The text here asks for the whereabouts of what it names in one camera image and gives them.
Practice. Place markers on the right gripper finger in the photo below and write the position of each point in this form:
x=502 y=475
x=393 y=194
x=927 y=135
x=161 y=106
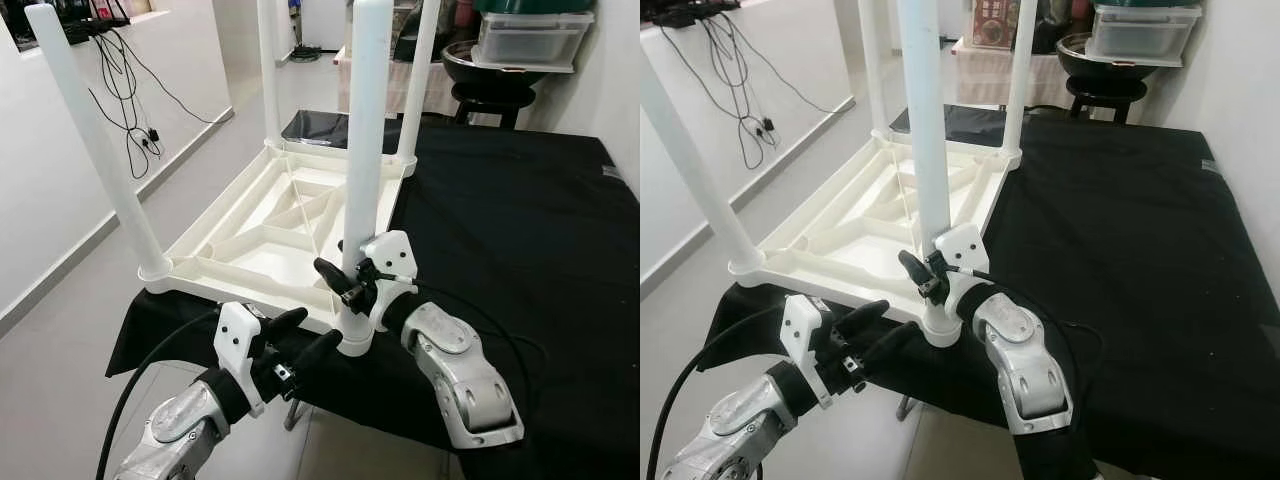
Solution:
x=918 y=275
x=334 y=283

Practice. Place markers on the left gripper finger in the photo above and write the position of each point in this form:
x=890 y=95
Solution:
x=895 y=343
x=318 y=350
x=286 y=323
x=865 y=315

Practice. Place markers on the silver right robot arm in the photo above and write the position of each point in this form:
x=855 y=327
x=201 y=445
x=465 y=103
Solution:
x=1030 y=360
x=460 y=370

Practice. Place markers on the white plastic table top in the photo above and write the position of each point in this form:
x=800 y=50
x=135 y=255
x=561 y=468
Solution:
x=260 y=230
x=860 y=220

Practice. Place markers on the black tablecloth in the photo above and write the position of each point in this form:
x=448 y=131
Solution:
x=1100 y=220
x=510 y=220

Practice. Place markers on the beige cloth covered table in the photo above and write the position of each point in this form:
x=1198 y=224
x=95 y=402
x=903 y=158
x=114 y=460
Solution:
x=440 y=85
x=985 y=78

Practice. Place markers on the black stool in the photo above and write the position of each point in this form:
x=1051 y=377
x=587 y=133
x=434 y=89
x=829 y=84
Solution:
x=1100 y=95
x=488 y=100

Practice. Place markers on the small dark floor item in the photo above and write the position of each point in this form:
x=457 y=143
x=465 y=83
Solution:
x=304 y=52

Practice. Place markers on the black wok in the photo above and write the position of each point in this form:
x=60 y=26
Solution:
x=490 y=68
x=1100 y=60

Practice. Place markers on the red printed box orange lid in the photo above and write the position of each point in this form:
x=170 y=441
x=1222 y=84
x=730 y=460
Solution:
x=995 y=22

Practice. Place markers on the clear storage box green lid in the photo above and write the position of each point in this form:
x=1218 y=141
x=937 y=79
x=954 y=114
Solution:
x=1145 y=35
x=535 y=40

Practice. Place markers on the black power strip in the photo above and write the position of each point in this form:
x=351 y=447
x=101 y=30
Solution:
x=680 y=12
x=95 y=18

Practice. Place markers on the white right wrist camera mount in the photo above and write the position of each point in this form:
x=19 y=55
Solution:
x=390 y=255
x=963 y=248

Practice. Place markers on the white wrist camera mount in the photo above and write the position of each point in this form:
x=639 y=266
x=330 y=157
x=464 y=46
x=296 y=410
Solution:
x=803 y=338
x=963 y=248
x=390 y=255
x=238 y=345

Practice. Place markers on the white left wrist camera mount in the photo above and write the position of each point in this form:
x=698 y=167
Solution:
x=803 y=338
x=238 y=345

